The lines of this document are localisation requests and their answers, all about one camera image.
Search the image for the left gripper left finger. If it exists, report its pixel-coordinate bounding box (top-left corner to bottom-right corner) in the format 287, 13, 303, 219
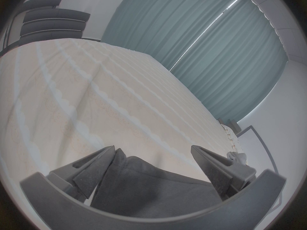
49, 146, 115, 199

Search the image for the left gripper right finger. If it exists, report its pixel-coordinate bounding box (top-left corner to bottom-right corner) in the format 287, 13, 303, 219
191, 145, 256, 202

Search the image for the black T-shirt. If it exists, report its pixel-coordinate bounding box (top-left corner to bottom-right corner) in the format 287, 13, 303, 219
90, 148, 223, 219

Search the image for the bed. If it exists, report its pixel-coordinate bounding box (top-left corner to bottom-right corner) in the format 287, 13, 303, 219
0, 38, 280, 215

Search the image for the grey garment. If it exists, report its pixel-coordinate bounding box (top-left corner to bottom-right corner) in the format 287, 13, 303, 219
227, 152, 247, 165

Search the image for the white printed pillow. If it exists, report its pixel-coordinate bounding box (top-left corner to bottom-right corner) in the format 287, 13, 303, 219
221, 124, 245, 153

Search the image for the grey bedside table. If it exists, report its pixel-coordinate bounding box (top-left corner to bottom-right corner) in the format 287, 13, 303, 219
227, 120, 241, 132

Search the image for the blue-green curtain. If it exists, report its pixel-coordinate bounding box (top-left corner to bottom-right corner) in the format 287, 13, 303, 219
169, 0, 288, 123
101, 0, 240, 71

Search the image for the black chest of drawers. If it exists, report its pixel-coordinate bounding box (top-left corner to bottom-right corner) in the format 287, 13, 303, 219
19, 9, 91, 44

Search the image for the black dressing table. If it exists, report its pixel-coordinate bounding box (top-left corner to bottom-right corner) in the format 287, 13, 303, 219
0, 0, 65, 54

